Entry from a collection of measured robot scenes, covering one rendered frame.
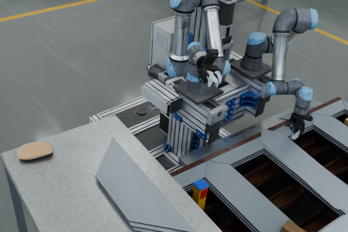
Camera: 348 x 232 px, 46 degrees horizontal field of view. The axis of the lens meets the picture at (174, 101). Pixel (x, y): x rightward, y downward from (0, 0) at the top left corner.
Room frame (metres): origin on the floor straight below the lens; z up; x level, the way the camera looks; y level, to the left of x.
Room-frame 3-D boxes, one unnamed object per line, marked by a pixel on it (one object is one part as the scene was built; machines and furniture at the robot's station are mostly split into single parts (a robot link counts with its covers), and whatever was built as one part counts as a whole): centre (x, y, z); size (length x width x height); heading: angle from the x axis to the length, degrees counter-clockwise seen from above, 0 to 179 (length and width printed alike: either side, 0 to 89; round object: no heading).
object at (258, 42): (2.43, -0.51, 1.20); 0.13 x 0.12 x 0.14; 100
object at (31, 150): (1.39, 0.62, 1.07); 0.16 x 0.10 x 0.04; 111
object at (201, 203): (1.44, -0.17, 0.78); 0.05 x 0.05 x 0.19; 38
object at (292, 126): (1.91, -0.72, 0.99); 0.09 x 0.08 x 0.12; 128
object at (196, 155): (2.18, -0.63, 0.67); 1.30 x 0.20 x 0.03; 128
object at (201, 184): (1.44, -0.17, 0.88); 0.06 x 0.06 x 0.02; 38
